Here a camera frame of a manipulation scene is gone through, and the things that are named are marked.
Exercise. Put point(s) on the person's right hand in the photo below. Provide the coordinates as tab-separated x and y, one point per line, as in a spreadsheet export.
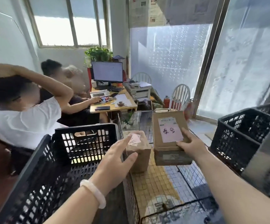
193	146

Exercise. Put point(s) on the person's left hand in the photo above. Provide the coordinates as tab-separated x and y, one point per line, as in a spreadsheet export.
111	170

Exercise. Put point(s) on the black-printed brown cardboard box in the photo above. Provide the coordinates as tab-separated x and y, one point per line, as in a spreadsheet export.
139	158

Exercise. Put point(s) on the brown cardboard box white label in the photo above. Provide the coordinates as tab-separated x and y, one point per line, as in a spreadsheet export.
157	142

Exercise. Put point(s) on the person's right forearm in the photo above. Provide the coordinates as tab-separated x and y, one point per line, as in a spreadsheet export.
237	195

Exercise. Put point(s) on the person's left forearm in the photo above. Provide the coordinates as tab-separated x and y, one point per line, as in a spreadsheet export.
79	212

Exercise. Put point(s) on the wooden office desk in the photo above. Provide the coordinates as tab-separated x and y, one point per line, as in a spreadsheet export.
121	109

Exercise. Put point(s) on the white wooden chair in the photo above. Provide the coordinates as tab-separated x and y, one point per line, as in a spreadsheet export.
180	85
141	72

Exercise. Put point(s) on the black smartphone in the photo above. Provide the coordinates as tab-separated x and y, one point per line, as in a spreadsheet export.
102	108

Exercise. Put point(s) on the brown tape roll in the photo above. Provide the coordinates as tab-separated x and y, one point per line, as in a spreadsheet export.
120	104

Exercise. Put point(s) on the white paper sheets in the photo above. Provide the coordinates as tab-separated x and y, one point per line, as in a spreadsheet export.
123	97

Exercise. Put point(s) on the white printer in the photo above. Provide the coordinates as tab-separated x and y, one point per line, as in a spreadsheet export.
139	92

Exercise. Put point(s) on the white notebook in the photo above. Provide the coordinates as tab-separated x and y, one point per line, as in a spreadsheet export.
100	93

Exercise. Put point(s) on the black keyboard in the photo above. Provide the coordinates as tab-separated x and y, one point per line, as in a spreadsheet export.
114	89

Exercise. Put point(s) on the frosted glass partition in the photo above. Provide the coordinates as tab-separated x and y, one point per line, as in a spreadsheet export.
172	55

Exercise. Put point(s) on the red cabinet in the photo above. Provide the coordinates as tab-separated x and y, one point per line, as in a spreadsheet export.
89	79

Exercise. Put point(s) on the computer monitor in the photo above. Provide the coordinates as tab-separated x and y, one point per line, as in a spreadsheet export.
107	72

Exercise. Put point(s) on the green potted plant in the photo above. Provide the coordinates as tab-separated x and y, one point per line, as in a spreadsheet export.
98	54

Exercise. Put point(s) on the pasted newspaper sheets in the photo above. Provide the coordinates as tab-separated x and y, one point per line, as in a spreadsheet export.
144	11

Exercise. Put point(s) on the window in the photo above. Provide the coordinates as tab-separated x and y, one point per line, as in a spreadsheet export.
53	30

